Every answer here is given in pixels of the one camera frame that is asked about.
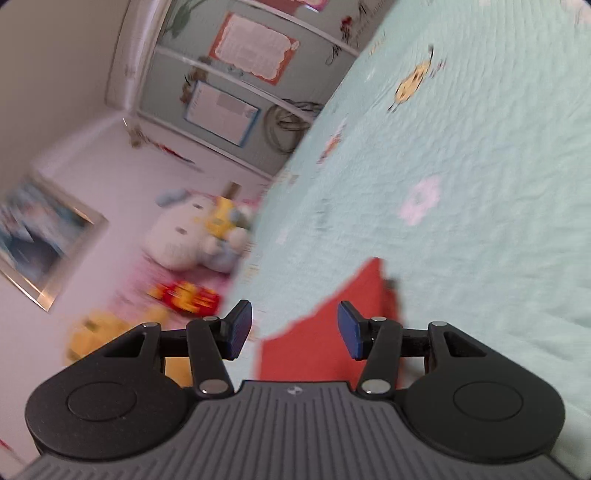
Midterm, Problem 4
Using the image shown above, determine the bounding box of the yellow plush toy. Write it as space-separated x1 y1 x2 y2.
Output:
65 311 195 388

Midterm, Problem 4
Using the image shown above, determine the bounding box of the pink-framed wall poster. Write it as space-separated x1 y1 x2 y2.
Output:
277 0 331 12

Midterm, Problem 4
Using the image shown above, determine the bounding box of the coiled grey hose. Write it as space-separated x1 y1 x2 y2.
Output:
263 99 324 155

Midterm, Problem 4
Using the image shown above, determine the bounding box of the framed wedding photo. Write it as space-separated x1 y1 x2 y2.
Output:
0 173 109 313

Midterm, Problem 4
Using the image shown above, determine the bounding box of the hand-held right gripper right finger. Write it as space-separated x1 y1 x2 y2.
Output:
337 301 488 398

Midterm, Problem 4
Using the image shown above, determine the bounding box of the light green quilted bed cover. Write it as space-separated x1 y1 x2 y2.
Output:
222 0 591 462

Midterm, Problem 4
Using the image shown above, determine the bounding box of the red t-shirt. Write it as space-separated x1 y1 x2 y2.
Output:
256 257 404 384

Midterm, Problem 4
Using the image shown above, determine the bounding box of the orange-framed wall poster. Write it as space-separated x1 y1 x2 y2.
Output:
209 11 300 87

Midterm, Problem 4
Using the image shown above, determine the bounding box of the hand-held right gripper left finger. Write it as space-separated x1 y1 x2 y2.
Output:
99 300 254 398

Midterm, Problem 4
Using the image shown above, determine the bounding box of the white cat plush toy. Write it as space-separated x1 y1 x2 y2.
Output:
143 187 254 273

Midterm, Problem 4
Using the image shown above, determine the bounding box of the hanging wall ornament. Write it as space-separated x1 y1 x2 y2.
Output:
122 117 204 174

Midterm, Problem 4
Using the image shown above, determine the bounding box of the small red yellow toy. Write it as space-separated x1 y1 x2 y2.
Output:
147 281 221 315

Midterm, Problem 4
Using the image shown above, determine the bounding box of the grey sliding door wardrobe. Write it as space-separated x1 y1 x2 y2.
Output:
106 0 398 181

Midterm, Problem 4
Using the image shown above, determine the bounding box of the blue-framed wall poster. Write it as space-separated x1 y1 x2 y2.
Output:
184 80 262 148

